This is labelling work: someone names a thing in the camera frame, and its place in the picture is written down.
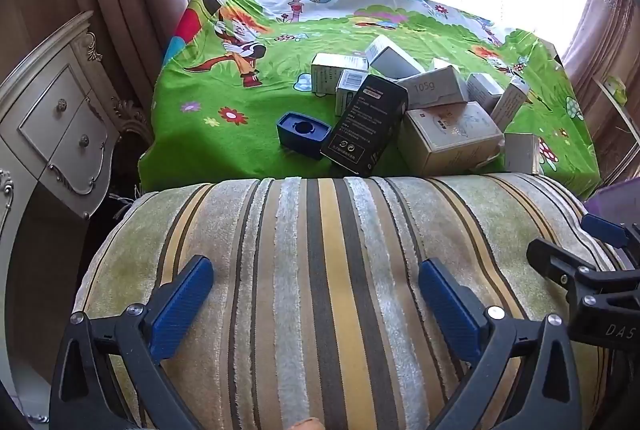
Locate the large white box with drawing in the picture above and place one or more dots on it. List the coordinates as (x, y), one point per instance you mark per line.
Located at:
(450, 139)

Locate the black box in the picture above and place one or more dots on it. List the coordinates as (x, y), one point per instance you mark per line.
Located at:
(367, 124)

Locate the purple cardboard box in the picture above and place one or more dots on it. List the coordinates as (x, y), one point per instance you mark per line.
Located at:
(617, 200)

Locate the printed green cartoon cloth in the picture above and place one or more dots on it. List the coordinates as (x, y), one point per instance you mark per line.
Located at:
(225, 74)

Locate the mauve curtain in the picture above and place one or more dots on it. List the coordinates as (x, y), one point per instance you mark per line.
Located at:
(615, 9)

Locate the striped plush cushion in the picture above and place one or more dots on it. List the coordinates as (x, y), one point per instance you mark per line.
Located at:
(310, 285)

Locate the white box with barcode label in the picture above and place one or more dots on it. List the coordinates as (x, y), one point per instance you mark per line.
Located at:
(345, 98)

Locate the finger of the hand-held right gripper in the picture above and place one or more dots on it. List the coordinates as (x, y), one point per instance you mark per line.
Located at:
(550, 260)
(605, 230)

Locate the small blue box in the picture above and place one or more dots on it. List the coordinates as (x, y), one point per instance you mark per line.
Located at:
(300, 140)

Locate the white box with grey print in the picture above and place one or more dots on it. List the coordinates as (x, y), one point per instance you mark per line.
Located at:
(327, 69)

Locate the white ornate dresser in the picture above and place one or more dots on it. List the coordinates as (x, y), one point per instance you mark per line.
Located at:
(65, 124)

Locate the medium white box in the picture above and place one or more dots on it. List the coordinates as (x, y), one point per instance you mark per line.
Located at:
(435, 87)

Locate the silver grey box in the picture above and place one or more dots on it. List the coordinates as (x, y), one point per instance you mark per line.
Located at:
(520, 154)

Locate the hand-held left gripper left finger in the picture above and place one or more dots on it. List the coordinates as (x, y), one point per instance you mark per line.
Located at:
(182, 305)

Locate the small white square box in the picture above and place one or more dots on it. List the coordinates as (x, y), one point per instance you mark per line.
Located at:
(482, 89)

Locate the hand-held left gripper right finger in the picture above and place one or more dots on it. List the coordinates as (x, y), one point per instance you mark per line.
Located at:
(450, 305)

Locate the green tissue pack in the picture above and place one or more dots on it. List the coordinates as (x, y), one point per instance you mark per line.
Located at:
(617, 88)

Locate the long white box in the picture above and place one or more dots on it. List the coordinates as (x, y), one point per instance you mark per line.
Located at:
(510, 104)

